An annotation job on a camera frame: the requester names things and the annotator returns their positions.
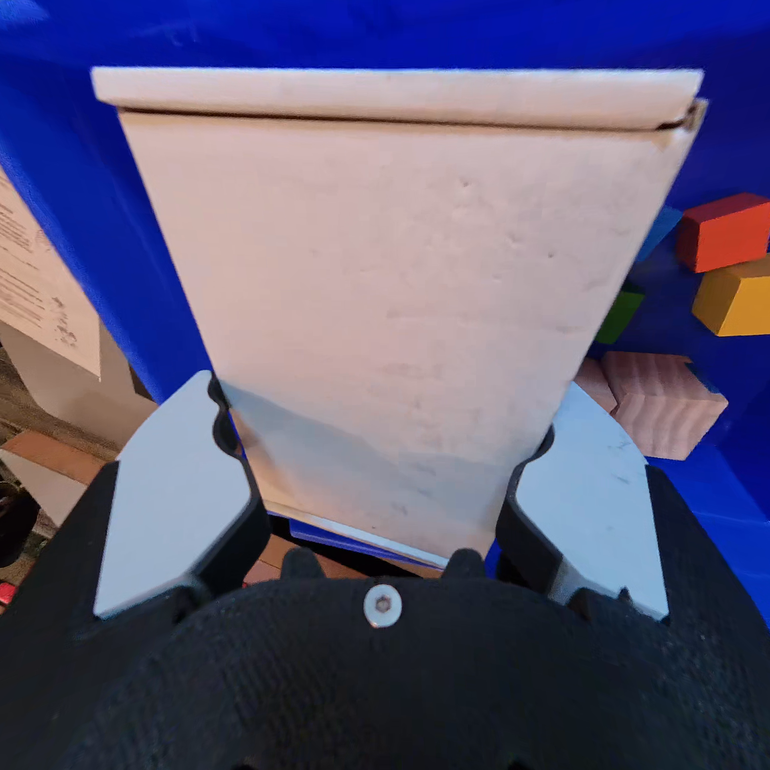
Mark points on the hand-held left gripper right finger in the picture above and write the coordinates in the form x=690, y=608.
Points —
x=595, y=493

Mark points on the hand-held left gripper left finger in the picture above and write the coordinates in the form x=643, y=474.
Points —
x=174, y=487

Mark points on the natural wooden cube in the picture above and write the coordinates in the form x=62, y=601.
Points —
x=661, y=403

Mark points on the green wooden cube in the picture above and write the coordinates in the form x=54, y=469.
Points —
x=618, y=316

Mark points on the yellow wooden cube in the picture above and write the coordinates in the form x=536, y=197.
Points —
x=735, y=298

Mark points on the blue wooden cube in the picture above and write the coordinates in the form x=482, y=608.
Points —
x=659, y=231

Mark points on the white cardboard box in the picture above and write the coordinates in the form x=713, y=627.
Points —
x=397, y=289

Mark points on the red wooden cube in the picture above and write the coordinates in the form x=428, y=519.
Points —
x=725, y=231

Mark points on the printed paper sheet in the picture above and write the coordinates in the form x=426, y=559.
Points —
x=42, y=283

